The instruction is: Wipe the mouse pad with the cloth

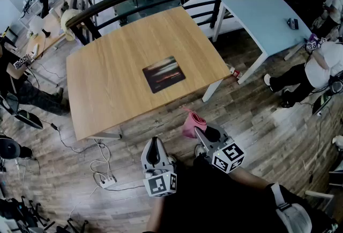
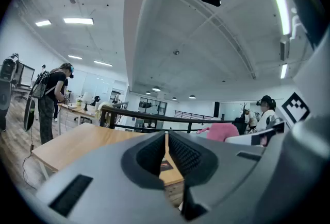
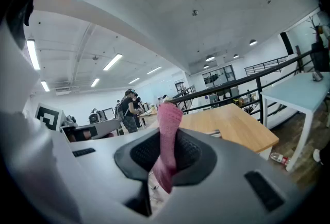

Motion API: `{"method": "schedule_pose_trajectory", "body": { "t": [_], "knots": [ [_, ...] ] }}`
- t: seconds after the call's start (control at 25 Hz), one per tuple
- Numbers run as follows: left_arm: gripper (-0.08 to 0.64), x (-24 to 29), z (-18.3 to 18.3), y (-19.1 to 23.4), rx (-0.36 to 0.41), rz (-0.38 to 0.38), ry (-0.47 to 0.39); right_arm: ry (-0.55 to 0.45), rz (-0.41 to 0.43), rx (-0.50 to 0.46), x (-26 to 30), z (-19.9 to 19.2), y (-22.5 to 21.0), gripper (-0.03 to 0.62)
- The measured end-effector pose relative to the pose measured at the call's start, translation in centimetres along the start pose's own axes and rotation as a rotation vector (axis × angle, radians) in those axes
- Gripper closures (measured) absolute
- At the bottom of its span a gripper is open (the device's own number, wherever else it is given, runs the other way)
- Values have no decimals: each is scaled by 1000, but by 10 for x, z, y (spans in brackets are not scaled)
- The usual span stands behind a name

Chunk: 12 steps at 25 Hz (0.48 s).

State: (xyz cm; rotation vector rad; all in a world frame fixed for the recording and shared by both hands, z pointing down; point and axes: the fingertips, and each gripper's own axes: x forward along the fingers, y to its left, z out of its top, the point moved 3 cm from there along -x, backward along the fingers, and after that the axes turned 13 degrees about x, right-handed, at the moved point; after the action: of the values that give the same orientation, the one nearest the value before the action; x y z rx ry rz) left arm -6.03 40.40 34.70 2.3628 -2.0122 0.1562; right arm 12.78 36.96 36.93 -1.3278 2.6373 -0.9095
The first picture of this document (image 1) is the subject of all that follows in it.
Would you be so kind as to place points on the small black device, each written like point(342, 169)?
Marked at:
point(292, 23)

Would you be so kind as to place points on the person's left forearm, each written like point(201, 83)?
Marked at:
point(154, 216)

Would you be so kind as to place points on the person's black clothed body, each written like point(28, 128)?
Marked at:
point(214, 207)

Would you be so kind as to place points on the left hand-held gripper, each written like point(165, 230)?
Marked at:
point(160, 183)

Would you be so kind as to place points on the white table leg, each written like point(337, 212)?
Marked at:
point(211, 90)

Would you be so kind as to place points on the white power strip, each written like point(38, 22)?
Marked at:
point(108, 182)

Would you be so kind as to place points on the open dark laptop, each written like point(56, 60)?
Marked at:
point(26, 119)

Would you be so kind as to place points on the light blue side table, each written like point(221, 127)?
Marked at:
point(262, 20)

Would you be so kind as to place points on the person's shoe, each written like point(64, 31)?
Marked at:
point(199, 150)
point(171, 159)

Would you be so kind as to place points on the black head-mounted headset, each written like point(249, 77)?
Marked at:
point(336, 84)

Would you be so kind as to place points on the person's right forearm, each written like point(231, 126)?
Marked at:
point(249, 179)

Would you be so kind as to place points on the red label plastic bottle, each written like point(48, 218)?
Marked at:
point(235, 72)

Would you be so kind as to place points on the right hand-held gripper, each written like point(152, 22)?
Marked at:
point(227, 158)

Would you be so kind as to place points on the person's right shoe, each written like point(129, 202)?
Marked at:
point(199, 150)

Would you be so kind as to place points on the pink cloth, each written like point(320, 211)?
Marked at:
point(191, 124)

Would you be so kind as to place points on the person's left shoe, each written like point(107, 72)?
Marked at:
point(171, 159)

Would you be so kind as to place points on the purple cloth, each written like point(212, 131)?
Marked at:
point(312, 37)

